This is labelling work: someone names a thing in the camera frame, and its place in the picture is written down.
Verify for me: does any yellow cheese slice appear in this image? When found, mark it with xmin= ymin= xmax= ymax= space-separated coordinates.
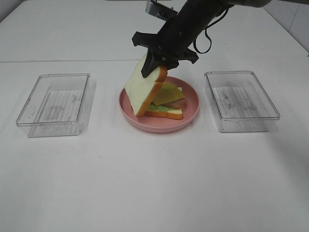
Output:
xmin=153 ymin=83 xmax=185 ymax=105

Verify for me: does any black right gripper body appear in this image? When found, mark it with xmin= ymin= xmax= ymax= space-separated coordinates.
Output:
xmin=132 ymin=22 xmax=198 ymax=68

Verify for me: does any clear plastic tray right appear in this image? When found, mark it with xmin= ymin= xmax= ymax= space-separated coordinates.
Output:
xmin=204 ymin=71 xmax=280 ymax=132

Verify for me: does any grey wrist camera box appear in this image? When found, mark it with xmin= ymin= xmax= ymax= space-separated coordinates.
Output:
xmin=145 ymin=0 xmax=178 ymax=21

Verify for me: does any bread slice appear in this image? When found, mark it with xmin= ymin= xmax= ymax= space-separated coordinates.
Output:
xmin=125 ymin=55 xmax=168 ymax=117
xmin=144 ymin=106 xmax=183 ymax=120

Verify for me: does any clear plastic tray left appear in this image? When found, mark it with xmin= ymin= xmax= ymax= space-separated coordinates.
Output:
xmin=15 ymin=73 xmax=93 ymax=138

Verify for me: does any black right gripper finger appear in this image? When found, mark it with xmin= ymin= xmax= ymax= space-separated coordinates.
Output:
xmin=141 ymin=48 xmax=169 ymax=78

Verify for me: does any bacon strip tray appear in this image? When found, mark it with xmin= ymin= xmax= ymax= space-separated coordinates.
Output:
xmin=162 ymin=98 xmax=186 ymax=109

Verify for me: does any clear plastic tray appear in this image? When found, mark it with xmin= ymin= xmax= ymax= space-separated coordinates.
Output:
xmin=15 ymin=73 xmax=93 ymax=138
xmin=204 ymin=71 xmax=280 ymax=132

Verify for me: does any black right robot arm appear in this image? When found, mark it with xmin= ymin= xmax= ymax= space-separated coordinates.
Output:
xmin=132 ymin=0 xmax=269 ymax=78

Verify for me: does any green lettuce leaf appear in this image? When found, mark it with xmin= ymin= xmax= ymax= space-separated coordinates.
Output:
xmin=146 ymin=87 xmax=183 ymax=113

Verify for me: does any pink round plate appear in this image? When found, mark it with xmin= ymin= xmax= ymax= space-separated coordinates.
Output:
xmin=118 ymin=76 xmax=200 ymax=133

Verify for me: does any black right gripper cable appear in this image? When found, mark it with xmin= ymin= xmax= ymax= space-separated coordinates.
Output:
xmin=193 ymin=4 xmax=230 ymax=55

